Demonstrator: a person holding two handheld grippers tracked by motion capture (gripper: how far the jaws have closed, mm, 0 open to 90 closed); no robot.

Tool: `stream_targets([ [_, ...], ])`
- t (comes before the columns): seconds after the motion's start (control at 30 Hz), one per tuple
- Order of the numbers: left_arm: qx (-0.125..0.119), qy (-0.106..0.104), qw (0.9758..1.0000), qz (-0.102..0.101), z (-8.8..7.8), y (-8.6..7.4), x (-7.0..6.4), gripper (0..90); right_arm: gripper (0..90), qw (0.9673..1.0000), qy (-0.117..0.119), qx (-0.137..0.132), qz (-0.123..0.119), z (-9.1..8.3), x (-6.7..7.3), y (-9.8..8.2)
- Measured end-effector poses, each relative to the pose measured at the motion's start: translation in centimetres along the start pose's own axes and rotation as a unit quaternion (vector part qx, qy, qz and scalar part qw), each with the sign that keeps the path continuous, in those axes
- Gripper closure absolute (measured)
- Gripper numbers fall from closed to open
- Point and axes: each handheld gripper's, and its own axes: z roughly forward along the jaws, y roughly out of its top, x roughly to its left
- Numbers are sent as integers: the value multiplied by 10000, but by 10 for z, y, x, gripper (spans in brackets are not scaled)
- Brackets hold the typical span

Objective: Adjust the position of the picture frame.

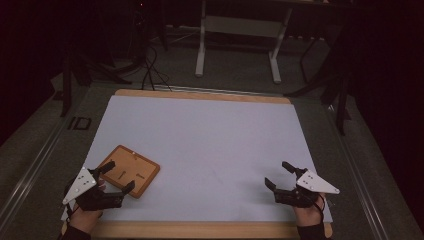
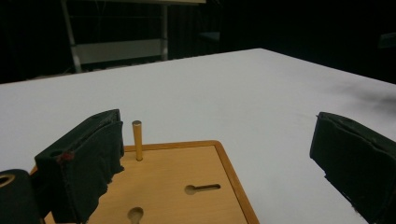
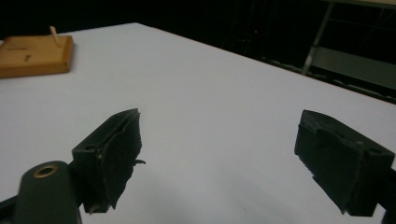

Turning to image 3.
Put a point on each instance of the metal stand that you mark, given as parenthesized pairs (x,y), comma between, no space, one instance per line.
(351,53)

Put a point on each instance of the small wooden stick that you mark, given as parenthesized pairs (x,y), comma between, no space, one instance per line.
(55,35)

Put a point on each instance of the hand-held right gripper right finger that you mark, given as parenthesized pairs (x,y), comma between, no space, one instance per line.
(339,161)

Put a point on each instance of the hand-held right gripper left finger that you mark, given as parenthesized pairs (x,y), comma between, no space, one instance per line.
(107,158)

